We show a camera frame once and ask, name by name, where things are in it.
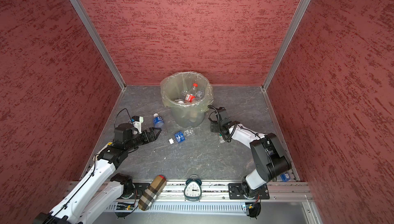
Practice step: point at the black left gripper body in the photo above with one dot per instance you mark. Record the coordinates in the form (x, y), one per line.
(142, 139)

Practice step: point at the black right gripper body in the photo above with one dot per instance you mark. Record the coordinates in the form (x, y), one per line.
(214, 125)

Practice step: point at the blue label water bottle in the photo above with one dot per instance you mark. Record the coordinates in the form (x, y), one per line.
(158, 121)

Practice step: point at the Pocari Sweat blue bottle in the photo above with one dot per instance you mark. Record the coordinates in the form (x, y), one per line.
(181, 136)

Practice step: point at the red Coca-Cola bottle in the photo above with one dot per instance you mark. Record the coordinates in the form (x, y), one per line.
(191, 94)

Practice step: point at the clear square green-cap bottle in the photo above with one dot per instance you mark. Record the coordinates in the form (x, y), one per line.
(221, 139)

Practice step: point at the chrysanthemum tea bottle green neck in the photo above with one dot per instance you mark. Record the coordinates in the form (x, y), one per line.
(181, 102)

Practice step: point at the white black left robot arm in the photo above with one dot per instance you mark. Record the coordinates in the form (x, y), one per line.
(101, 186)

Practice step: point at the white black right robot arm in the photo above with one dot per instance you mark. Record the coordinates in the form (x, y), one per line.
(269, 156)

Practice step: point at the clear plastic bin liner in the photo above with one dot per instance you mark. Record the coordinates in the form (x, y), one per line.
(176, 85)

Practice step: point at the grey mesh waste bin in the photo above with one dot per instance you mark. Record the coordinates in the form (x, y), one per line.
(186, 119)

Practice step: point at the plaid cylindrical case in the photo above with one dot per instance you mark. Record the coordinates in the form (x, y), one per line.
(151, 193)

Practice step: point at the green alarm clock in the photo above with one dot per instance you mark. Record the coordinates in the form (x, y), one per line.
(193, 190)

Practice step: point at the blue black utility knife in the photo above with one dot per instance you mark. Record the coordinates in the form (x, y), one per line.
(285, 177)

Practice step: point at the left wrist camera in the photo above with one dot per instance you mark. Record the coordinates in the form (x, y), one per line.
(137, 124)

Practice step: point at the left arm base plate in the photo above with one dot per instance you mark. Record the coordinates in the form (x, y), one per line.
(134, 191)

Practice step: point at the aluminium front rail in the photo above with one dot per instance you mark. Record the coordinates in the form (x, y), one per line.
(211, 191)

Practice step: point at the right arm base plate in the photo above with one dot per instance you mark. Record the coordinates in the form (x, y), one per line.
(241, 191)

